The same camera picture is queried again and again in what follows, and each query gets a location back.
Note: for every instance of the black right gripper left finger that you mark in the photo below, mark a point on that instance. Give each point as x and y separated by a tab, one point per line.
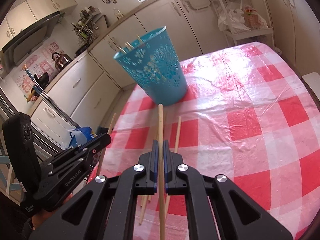
147	182

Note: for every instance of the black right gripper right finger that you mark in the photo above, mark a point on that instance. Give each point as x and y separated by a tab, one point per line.
173	184

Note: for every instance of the cream kitchen base cabinets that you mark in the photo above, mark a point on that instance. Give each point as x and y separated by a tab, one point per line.
82	93

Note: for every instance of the person left hand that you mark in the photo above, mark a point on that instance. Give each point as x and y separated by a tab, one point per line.
39	218

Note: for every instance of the blue white plastic bag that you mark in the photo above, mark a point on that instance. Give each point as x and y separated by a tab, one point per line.
77	136

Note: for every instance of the red white checkered tablecloth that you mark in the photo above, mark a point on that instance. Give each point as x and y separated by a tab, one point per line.
247	115

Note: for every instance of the black wok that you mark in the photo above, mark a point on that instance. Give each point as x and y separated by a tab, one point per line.
43	80

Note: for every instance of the teal perforated plastic basket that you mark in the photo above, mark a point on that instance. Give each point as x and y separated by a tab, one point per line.
155	67

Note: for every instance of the steel kettle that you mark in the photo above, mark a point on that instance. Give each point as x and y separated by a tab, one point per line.
61	60

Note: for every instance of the black range hood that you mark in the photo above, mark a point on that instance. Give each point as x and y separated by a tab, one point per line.
27	41

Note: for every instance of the white storage trolley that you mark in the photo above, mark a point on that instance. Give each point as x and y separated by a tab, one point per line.
257	18

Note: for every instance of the cream upper cabinets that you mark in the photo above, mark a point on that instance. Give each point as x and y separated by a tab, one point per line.
28	12

